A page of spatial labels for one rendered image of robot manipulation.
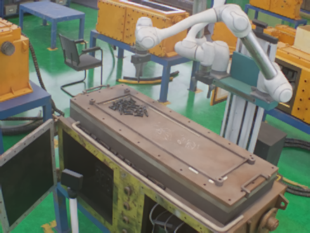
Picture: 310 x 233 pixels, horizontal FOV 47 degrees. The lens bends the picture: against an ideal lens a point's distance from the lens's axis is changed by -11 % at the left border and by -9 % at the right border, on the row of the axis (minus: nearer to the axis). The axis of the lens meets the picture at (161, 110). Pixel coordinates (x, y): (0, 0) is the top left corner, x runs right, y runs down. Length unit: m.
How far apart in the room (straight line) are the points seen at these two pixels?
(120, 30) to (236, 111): 3.14
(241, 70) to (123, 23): 3.16
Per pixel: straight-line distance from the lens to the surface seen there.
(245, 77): 3.07
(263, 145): 3.39
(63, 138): 2.58
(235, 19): 2.29
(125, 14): 5.91
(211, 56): 2.73
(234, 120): 3.35
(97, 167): 2.71
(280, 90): 2.57
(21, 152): 2.34
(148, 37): 2.23
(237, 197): 1.80
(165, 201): 1.92
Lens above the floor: 2.46
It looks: 27 degrees down
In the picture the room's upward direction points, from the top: 7 degrees clockwise
